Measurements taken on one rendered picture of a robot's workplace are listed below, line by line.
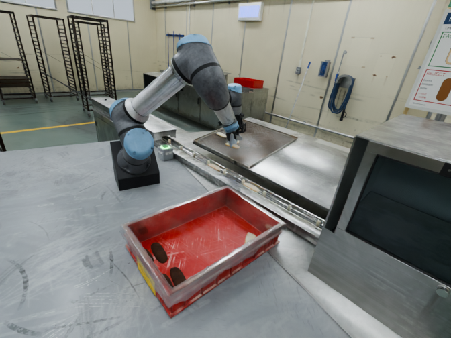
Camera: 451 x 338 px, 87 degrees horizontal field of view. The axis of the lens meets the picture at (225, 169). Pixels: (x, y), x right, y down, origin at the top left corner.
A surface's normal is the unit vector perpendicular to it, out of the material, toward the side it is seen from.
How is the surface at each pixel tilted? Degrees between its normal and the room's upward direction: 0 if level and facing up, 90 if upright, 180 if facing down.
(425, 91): 90
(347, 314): 0
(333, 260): 90
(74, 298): 0
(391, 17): 90
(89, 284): 0
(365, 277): 90
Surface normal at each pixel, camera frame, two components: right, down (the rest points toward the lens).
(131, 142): 0.48, -0.19
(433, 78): -0.73, 0.25
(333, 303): 0.09, -0.89
